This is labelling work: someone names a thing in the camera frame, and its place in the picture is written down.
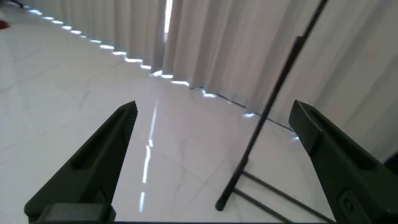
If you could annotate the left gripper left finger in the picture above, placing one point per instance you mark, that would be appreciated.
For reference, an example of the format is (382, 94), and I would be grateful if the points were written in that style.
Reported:
(84, 177)

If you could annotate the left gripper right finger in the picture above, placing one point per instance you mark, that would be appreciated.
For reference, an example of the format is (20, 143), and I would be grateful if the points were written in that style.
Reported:
(348, 174)

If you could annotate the black clothes rack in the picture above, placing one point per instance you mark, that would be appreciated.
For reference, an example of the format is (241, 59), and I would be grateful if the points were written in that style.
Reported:
(273, 93)

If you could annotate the white curtain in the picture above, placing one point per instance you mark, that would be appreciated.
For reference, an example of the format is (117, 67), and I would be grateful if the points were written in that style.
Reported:
(233, 46)

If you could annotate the red round stand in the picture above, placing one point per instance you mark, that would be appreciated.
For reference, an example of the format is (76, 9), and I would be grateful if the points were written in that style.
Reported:
(3, 24)

